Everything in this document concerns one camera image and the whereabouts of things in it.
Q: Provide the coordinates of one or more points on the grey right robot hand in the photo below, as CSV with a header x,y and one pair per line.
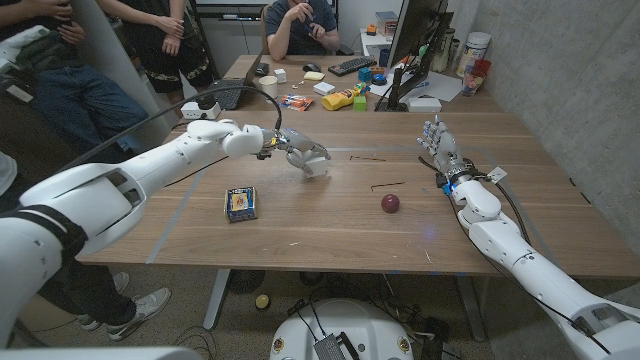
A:
x,y
445,147

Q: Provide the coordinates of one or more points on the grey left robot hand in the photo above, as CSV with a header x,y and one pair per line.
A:
x,y
300,145

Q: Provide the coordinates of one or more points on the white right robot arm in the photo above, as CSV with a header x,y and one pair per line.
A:
x,y
525,265

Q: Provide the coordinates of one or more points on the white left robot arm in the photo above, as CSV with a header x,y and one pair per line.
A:
x,y
150,165

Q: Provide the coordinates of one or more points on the small white cube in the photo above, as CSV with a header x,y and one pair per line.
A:
x,y
280,76

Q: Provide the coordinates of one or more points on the green cube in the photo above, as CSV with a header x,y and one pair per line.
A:
x,y
359,103

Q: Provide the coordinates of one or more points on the dark red ball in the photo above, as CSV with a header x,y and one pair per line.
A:
x,y
390,203

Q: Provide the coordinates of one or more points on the blue snack package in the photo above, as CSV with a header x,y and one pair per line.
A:
x,y
241,204

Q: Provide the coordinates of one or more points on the blue cube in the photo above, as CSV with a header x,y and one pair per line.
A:
x,y
365,75

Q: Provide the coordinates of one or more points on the yellow ball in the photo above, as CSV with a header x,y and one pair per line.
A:
x,y
262,302

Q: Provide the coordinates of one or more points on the orange snack packet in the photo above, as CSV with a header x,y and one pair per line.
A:
x,y
295,102

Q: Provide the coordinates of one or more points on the flat white box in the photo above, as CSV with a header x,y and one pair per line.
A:
x,y
424,104

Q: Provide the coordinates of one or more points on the yellow mustard bottle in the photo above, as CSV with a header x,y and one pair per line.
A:
x,y
337,100

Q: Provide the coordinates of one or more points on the white wrist tag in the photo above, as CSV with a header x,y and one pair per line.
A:
x,y
497,174

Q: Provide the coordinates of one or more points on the small white box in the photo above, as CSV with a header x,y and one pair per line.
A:
x,y
324,88

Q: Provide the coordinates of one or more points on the white paper sheets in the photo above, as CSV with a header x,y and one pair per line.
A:
x,y
440,85

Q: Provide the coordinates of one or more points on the white paper cup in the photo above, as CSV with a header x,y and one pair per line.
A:
x,y
268,86

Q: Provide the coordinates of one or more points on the pale yellow sponge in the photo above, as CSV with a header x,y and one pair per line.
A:
x,y
314,76

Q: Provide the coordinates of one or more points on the black computer mouse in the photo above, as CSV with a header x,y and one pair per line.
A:
x,y
312,67

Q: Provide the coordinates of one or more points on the colourful toy blocks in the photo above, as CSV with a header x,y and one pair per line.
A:
x,y
361,89

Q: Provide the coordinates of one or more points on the black laptop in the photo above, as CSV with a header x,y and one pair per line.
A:
x,y
231,97

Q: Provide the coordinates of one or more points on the small black device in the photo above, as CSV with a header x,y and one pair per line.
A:
x,y
262,69

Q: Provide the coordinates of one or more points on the blue black tape roll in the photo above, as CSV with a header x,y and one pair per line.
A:
x,y
379,79

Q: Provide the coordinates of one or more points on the black keyboard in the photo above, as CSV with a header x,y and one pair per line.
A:
x,y
352,66

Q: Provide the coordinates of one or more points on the grey drinking bottle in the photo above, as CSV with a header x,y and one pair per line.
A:
x,y
442,52

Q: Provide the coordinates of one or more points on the white labelled canister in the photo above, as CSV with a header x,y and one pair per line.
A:
x,y
472,50

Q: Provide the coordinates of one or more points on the black power adapter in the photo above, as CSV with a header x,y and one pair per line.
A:
x,y
205,101

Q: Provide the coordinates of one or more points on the blue cup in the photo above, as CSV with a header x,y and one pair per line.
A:
x,y
384,57

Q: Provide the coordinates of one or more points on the seated person dark blue shirt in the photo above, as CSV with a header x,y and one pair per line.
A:
x,y
292,30

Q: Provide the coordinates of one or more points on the white power strip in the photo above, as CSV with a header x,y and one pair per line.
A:
x,y
189,111

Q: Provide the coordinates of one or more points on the wooden chair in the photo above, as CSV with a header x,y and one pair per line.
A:
x,y
265,30

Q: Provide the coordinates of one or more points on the black monitor with stand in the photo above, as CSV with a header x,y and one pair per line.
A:
x,y
415,30

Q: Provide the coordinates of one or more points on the small white side table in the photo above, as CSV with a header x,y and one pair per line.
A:
x,y
372,42

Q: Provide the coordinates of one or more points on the small orange toy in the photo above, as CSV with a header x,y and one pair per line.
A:
x,y
371,29

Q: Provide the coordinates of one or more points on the clear storage box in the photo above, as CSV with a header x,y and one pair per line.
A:
x,y
386,22

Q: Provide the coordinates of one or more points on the black floor fan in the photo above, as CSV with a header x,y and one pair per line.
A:
x,y
246,281

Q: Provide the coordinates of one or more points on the person in black shorts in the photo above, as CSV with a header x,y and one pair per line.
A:
x,y
170,60

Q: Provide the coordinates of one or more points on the grey table leg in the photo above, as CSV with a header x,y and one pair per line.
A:
x,y
471,307
216,300

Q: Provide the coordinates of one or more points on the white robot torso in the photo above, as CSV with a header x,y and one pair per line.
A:
x,y
345,325

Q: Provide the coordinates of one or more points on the person in blue jeans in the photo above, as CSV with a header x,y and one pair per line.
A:
x,y
75,100

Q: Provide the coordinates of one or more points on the person in black trousers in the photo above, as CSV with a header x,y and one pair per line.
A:
x,y
100,295

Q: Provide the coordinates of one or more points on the folded grey-green jacket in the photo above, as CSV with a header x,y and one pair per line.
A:
x,y
35,50

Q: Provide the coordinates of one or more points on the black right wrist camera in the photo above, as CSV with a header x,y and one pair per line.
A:
x,y
470,165

